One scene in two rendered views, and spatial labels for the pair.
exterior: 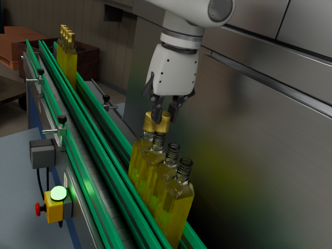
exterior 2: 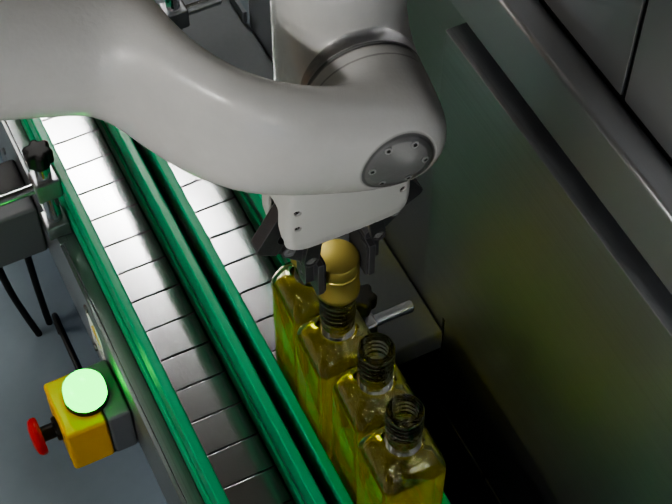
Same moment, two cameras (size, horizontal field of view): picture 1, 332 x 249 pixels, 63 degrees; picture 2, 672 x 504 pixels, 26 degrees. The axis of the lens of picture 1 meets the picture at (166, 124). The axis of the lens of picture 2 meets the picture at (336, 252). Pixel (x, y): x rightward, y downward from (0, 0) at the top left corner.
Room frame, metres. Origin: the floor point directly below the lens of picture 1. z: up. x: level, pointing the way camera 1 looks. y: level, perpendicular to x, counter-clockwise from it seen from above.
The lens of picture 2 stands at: (-0.06, -0.09, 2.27)
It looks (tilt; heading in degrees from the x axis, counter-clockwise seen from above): 55 degrees down; 9
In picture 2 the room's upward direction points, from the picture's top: straight up
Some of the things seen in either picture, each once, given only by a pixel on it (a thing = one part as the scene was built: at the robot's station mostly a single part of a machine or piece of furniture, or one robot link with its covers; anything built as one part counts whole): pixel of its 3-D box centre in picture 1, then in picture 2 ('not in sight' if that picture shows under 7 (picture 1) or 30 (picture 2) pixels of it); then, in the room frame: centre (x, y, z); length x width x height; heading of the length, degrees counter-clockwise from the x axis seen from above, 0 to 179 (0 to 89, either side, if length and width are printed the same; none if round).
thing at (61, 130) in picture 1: (54, 134); (25, 199); (0.77, 0.36, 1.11); 0.07 x 0.04 x 0.13; 126
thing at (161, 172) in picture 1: (161, 197); (372, 442); (0.53, -0.03, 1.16); 0.06 x 0.06 x 0.21; 35
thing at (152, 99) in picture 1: (153, 108); (298, 260); (0.55, 0.04, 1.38); 0.03 x 0.03 x 0.07; 35
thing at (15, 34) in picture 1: (19, 46); not in sight; (4.56, 2.77, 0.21); 1.14 x 0.81 x 0.41; 60
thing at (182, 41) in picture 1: (182, 38); not in sight; (0.58, 0.01, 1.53); 0.09 x 0.08 x 0.03; 125
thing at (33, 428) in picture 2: (41, 208); (46, 432); (0.59, 0.31, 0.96); 0.04 x 0.03 x 0.04; 36
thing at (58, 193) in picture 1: (58, 192); (84, 389); (0.62, 0.27, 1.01); 0.05 x 0.05 x 0.03
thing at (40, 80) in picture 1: (35, 83); not in sight; (1.14, 0.62, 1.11); 0.07 x 0.04 x 0.13; 126
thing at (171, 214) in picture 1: (171, 215); (398, 500); (0.48, -0.06, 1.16); 0.06 x 0.06 x 0.21; 35
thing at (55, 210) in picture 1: (57, 205); (89, 416); (0.62, 0.27, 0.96); 0.07 x 0.07 x 0.07; 36
